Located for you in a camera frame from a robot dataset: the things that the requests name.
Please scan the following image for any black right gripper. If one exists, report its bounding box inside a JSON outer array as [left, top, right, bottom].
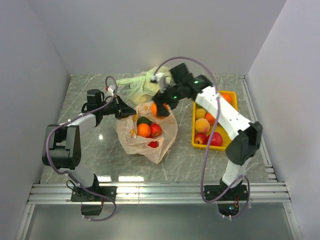
[[152, 80, 185, 117]]

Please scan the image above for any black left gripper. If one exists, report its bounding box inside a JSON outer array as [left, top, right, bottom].
[[98, 94, 138, 120]]

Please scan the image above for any orange fake orange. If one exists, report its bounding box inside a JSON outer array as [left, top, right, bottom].
[[150, 102, 170, 119], [221, 92, 233, 105], [136, 123, 151, 138]]

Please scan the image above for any green fake avocado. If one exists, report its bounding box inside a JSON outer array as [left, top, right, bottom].
[[136, 116, 153, 126]]

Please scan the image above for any translucent orange plastic bag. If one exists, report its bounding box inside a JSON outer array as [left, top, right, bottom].
[[115, 101, 178, 164]]

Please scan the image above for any small red fake fruit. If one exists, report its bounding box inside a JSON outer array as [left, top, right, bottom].
[[148, 141, 159, 148]]

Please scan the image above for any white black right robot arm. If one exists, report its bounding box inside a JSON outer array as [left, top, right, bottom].
[[151, 63, 263, 200]]

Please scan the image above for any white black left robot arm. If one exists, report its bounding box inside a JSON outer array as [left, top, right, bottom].
[[42, 87, 137, 202]]

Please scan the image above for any tied green plastic bag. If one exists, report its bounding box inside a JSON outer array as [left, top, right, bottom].
[[116, 66, 159, 107]]

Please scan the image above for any yellow fake pear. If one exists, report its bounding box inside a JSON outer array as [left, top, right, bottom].
[[195, 108, 207, 120]]

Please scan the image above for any pale yellow fake peach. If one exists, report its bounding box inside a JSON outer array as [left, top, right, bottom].
[[195, 118, 211, 134]]

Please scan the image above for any red yellow fake apple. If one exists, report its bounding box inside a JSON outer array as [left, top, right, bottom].
[[194, 132, 208, 145]]

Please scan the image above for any yellow plastic fruit tray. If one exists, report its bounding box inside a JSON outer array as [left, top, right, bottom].
[[191, 90, 238, 153]]

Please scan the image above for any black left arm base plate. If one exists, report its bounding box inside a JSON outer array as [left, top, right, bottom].
[[70, 186, 117, 203]]

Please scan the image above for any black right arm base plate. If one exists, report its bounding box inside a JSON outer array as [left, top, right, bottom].
[[204, 184, 250, 201]]

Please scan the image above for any aluminium rail frame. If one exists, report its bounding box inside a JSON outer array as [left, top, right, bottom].
[[14, 74, 303, 240]]

